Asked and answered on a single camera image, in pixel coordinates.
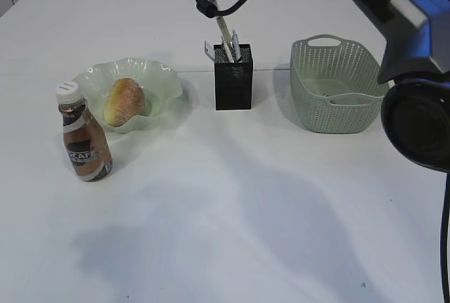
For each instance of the white grey patterned pen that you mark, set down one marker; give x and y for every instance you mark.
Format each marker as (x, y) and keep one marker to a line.
(226, 38)

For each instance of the grey blue gel pen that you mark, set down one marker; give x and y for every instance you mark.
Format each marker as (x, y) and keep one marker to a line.
(236, 46)

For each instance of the clear plastic ruler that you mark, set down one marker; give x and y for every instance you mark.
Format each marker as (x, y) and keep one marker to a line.
(209, 51)

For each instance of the sugared bread roll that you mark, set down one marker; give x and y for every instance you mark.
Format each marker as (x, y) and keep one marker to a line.
(125, 100)

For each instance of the brown coffee drink bottle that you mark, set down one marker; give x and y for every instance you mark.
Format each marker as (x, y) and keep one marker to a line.
(83, 137)

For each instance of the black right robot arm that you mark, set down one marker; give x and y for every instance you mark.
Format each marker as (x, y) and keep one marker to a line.
(415, 110)

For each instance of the black mesh pen holder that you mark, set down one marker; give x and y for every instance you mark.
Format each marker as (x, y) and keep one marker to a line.
(233, 81)

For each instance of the green wavy glass plate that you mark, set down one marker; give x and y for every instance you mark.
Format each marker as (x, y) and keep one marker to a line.
(160, 84)

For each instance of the green plastic woven basket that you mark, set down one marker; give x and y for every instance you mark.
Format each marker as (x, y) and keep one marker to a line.
(342, 68)

